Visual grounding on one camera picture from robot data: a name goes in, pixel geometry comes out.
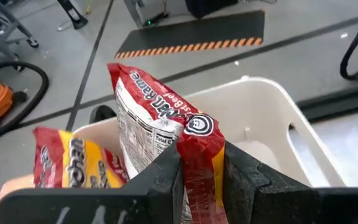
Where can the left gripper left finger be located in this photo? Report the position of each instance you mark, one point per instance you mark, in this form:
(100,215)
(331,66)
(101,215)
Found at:
(104,205)

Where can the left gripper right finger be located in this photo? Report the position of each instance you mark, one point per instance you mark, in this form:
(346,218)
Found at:
(291,205)

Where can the red roast beef ramen pack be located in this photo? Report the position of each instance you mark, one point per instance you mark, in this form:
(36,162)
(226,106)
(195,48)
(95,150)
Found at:
(154,102)
(73,161)

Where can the white plastic bin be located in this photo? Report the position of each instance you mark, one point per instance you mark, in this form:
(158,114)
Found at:
(259,124)

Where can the black round caster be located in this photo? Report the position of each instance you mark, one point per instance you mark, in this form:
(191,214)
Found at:
(102,113)

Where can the grey metal cart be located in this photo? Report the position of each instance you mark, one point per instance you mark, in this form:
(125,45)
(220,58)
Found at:
(32,42)

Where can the black stand foot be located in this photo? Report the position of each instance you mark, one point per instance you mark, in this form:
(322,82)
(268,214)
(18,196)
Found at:
(75,17)

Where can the black power strip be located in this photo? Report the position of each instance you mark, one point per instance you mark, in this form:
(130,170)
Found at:
(155,19)

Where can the black hazard-striped floor mat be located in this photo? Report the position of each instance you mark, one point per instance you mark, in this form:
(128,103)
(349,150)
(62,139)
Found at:
(197,31)

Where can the black box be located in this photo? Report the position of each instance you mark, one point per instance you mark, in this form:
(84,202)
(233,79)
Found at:
(210,7)

